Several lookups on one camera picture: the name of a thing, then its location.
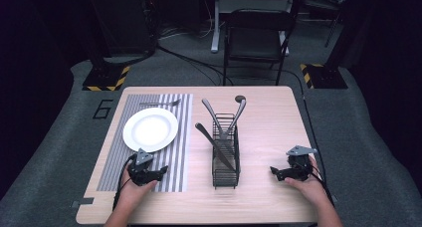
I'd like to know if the grey striped placemat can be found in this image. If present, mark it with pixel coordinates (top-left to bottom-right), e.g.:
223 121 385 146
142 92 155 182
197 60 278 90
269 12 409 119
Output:
96 93 194 193

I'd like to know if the black stand base striped edge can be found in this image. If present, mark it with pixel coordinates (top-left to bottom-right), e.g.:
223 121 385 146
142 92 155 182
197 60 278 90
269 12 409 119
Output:
299 63 349 90
82 65 131 92

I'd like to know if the silver spoon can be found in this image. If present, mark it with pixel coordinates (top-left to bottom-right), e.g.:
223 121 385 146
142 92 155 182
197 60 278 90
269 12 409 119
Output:
226 98 247 135
201 98 224 136

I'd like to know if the person's right hand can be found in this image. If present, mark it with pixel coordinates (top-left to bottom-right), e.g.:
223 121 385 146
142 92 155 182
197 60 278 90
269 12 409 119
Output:
284 154 329 206

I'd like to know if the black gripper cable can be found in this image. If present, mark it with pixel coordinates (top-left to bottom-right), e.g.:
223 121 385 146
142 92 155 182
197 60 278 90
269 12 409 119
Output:
111 152 138 212
310 156 335 206

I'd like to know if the white round plate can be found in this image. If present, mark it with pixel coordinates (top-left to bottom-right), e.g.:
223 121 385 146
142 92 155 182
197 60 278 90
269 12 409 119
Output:
122 107 179 153

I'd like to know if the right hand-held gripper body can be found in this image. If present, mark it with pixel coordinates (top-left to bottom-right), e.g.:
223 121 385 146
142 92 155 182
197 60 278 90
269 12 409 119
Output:
282 144 318 182

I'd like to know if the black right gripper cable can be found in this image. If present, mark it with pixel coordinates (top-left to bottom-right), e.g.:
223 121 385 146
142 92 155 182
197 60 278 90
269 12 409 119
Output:
310 156 335 206

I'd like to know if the thin black floor cable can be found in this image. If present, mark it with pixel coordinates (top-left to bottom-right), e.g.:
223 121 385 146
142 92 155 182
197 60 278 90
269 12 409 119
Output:
155 44 235 87

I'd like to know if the white metal desk frame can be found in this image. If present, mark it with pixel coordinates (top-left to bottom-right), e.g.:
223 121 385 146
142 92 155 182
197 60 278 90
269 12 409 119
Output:
210 0 298 54

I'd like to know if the person's left hand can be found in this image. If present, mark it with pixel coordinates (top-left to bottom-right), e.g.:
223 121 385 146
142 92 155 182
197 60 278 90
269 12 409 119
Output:
118 167 159 209

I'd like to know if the black wire cutlery caddy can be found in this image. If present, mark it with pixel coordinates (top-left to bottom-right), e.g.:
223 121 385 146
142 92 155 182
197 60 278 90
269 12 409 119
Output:
211 113 241 190

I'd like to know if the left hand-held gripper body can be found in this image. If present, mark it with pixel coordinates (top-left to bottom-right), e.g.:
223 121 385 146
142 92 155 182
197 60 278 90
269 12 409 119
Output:
127 147 166 187

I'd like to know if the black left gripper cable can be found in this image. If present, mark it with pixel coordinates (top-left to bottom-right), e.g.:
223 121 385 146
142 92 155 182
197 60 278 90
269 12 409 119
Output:
111 152 138 212

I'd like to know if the black folding chair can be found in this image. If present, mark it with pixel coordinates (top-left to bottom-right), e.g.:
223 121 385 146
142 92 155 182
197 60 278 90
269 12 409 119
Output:
222 8 297 87

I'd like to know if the grey tape strip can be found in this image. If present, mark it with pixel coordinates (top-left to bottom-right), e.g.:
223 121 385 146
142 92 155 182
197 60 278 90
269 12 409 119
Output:
70 197 96 209

